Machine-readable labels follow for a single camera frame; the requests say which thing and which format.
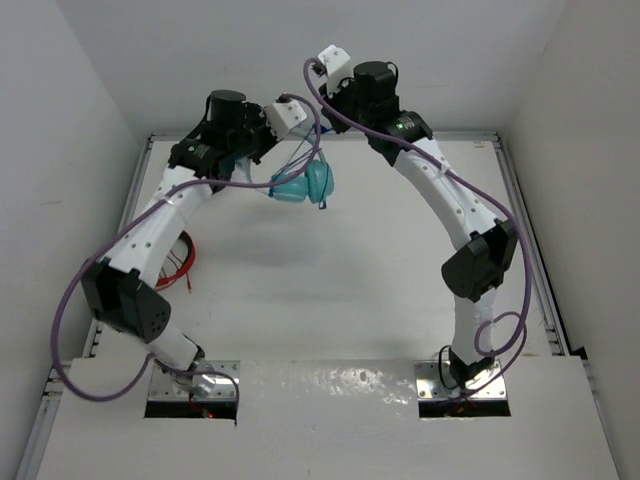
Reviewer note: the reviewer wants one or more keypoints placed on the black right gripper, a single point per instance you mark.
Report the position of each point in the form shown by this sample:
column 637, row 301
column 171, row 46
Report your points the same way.
column 334, row 98

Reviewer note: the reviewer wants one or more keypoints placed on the metal base plate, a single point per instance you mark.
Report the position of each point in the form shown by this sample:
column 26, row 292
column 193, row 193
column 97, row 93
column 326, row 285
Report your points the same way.
column 434, row 382
column 210, row 380

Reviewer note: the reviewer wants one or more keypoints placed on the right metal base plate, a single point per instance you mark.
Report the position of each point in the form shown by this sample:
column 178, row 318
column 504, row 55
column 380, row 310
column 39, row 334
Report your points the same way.
column 434, row 382

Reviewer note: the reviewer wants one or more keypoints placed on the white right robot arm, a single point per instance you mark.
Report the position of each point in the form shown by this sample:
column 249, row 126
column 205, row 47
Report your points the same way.
column 484, row 245

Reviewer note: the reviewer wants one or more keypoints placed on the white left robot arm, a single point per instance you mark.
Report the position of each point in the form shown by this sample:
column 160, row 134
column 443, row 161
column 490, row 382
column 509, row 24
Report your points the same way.
column 120, row 286

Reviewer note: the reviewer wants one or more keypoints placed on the red headphones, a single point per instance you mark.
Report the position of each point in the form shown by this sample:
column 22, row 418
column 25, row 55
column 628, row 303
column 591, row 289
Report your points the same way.
column 182, row 266

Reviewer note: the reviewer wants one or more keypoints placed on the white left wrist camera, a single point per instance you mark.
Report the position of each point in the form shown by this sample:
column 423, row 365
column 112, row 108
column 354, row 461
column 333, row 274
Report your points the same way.
column 284, row 116

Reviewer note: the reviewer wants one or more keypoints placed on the teal cat-ear headphones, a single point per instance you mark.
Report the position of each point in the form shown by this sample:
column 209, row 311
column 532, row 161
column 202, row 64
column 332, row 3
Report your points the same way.
column 316, row 184

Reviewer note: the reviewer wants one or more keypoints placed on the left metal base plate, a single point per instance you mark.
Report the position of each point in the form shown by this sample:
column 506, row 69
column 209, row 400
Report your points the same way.
column 210, row 380

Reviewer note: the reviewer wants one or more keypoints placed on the white front cover board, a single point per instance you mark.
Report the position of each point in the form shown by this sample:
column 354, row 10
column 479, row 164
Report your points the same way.
column 343, row 420

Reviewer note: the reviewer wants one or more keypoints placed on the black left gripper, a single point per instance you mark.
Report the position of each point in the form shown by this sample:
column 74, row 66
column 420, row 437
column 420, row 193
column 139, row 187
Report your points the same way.
column 257, row 116

